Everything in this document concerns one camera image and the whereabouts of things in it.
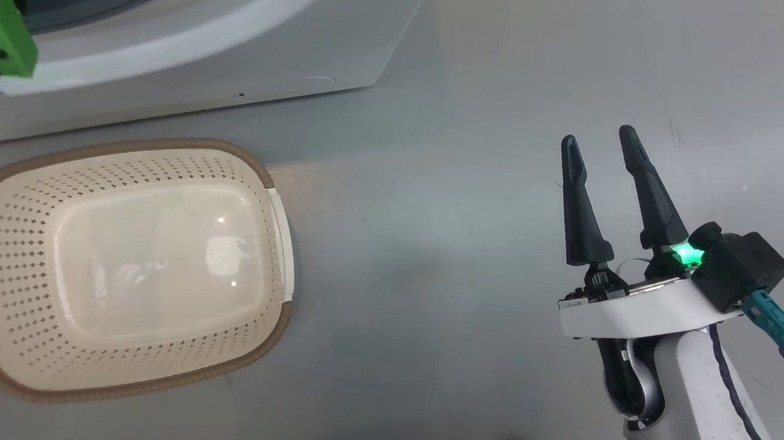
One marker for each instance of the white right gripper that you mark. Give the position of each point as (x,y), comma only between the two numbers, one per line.
(636,316)

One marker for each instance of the white front-load washing machine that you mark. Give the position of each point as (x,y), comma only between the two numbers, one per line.
(238,40)

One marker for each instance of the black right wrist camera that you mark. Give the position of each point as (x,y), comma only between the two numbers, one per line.
(745,269)

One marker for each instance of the beige perforated laundry basket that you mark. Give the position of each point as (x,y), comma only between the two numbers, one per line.
(137,263)

